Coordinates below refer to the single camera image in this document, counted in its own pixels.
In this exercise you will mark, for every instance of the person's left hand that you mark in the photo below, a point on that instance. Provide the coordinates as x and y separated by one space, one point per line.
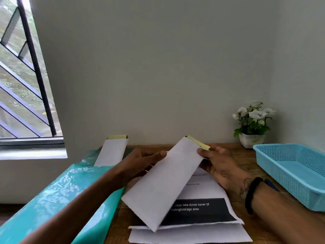
132 163

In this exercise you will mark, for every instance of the person's right hand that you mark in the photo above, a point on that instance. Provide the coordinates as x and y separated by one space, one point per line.
223 167

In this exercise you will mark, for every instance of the person's left thumb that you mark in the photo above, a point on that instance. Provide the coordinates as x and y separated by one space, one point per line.
155 155

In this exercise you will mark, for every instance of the person's right thumb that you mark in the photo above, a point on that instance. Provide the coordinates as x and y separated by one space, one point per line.
207 152

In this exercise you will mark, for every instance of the white envelope with yellow strip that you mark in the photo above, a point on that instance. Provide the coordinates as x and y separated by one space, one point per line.
111 151
162 182

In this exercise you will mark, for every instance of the person's right forearm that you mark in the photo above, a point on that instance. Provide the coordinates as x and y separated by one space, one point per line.
287 213

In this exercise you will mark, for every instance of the person's left forearm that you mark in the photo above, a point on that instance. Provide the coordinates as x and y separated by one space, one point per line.
76 208

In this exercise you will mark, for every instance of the white printed paper sheet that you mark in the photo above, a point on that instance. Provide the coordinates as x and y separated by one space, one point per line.
203 200

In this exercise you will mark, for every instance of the white flowers in white pot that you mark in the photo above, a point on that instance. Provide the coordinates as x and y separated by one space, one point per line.
254 124

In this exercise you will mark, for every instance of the black wristband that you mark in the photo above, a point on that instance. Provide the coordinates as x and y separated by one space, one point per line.
251 195

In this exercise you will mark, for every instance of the plain white paper sheet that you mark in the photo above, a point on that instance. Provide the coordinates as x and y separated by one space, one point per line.
190 235

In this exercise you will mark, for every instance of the light blue plastic basket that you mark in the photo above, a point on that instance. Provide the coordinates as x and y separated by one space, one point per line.
294 172

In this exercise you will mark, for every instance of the teal plastic bag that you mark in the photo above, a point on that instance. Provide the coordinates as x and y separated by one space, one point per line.
66 198

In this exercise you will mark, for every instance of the window with black metal grille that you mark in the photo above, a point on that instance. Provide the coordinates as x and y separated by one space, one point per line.
22 81

